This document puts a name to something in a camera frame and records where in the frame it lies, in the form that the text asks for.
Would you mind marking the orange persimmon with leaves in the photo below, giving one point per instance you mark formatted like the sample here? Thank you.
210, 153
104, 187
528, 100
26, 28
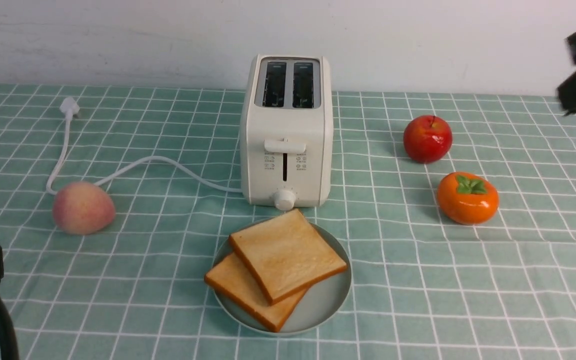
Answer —
467, 198

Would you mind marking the white two-slot toaster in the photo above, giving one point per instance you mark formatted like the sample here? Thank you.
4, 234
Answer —
286, 132

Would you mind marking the pink peach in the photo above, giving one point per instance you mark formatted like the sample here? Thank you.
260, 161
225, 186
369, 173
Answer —
82, 208

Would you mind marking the red apple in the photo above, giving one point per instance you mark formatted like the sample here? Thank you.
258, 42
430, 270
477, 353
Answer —
427, 139

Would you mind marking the green checkered tablecloth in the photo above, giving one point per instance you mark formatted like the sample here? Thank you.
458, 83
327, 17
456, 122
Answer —
424, 286

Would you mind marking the toast slice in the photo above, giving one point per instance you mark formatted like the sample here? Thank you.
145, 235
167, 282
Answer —
231, 278
285, 255

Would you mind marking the light green round plate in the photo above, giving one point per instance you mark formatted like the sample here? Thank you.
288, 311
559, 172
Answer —
319, 304

